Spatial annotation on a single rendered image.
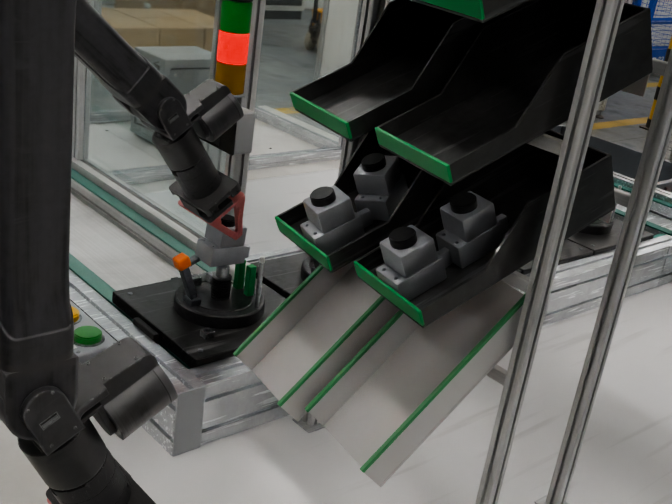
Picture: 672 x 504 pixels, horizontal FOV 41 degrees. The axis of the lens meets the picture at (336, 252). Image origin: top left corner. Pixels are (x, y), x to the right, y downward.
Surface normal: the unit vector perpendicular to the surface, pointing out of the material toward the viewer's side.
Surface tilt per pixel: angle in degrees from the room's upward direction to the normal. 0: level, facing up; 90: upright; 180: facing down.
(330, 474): 0
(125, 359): 23
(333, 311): 45
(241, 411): 90
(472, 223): 90
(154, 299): 0
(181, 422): 90
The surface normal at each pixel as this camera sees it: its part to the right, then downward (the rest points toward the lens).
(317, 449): 0.14, -0.91
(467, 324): -0.50, -0.58
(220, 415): 0.65, 0.37
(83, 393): -0.22, -0.74
